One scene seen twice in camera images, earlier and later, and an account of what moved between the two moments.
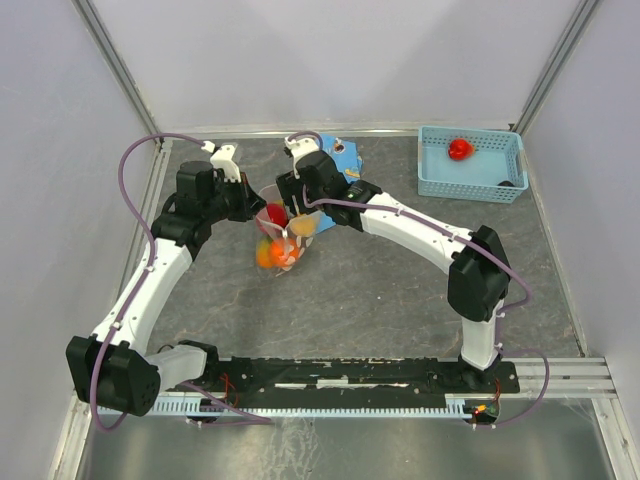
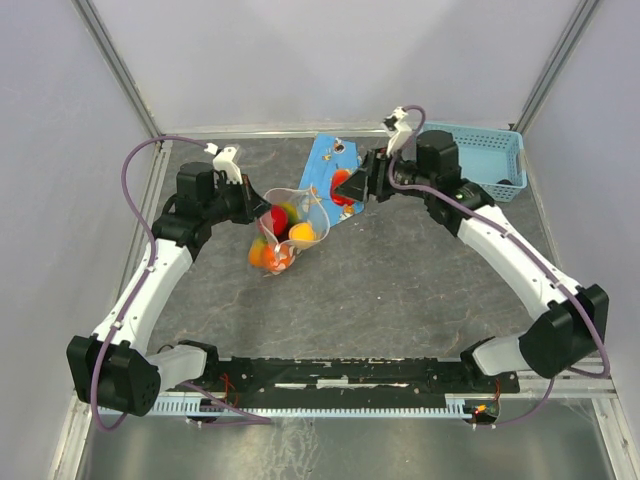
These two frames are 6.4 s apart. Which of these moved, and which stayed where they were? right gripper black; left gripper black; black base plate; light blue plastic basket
Moved: right gripper black
Stayed: left gripper black; black base plate; light blue plastic basket
